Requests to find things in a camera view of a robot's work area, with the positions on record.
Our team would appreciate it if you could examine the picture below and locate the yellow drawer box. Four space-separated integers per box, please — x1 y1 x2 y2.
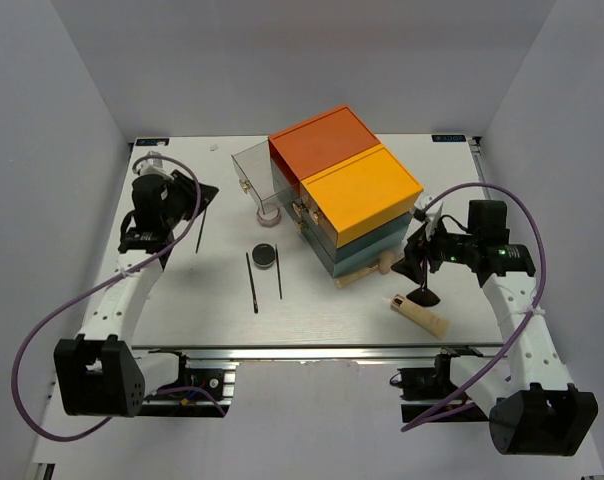
302 144 424 248

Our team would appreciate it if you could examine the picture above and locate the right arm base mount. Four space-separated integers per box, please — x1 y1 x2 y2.
389 347 488 423

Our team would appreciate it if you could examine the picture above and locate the black round compact jar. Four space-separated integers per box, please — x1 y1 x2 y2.
251 243 276 269

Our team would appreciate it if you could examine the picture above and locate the thin black eyeliner pencil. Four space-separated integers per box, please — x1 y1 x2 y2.
195 206 208 254

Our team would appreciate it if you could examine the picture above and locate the light blue drawer box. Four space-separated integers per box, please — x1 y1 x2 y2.
301 232 406 278

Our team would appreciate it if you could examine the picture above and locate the thin black makeup brush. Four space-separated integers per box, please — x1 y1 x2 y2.
274 244 283 300

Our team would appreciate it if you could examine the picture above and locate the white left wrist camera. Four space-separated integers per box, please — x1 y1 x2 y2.
132 157 171 180

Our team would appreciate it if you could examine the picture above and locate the clear orange box drawer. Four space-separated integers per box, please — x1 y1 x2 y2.
232 140 300 212

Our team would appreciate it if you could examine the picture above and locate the clear pink round jar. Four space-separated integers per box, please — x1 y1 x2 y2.
256 207 282 228

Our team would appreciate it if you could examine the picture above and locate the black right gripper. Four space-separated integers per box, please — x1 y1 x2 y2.
391 213 478 285

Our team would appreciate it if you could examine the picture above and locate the long black makeup pencil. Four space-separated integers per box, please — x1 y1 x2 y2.
245 252 259 314

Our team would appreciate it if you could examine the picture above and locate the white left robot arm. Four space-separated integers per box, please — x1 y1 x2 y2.
54 169 219 417

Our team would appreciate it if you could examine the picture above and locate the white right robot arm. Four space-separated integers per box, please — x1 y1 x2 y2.
392 200 598 457

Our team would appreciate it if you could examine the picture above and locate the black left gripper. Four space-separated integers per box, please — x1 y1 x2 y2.
162 171 220 230

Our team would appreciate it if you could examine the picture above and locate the black fan powder brush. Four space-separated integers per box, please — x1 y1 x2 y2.
406 260 440 308

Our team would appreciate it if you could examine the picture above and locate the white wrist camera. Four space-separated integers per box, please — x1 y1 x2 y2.
132 157 171 180
419 201 443 241

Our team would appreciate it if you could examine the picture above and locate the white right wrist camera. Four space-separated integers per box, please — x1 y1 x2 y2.
419 201 443 241

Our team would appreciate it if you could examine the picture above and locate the beige makeup sponge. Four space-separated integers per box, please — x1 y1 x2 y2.
377 251 396 275

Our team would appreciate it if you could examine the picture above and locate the beige foundation tube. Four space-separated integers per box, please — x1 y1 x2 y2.
388 295 450 340

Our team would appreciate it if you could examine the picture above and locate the orange drawer box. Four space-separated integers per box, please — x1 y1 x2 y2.
268 105 380 181

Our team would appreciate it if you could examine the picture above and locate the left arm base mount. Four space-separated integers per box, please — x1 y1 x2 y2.
139 351 238 418

